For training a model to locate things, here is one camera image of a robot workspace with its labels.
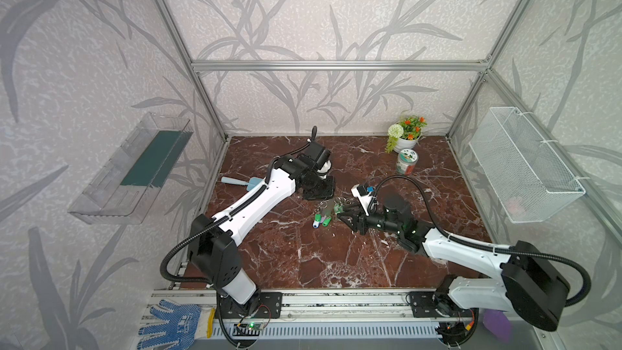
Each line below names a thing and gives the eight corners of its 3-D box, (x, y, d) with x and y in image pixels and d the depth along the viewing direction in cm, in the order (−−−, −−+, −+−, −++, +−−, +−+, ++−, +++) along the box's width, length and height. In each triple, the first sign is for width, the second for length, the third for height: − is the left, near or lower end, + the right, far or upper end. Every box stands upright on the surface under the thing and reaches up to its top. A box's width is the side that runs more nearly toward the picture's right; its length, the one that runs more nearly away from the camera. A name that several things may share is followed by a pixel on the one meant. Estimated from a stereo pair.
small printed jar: (397, 175, 108) (401, 163, 101) (393, 161, 113) (398, 148, 107) (414, 175, 108) (421, 163, 101) (410, 161, 114) (416, 148, 107)
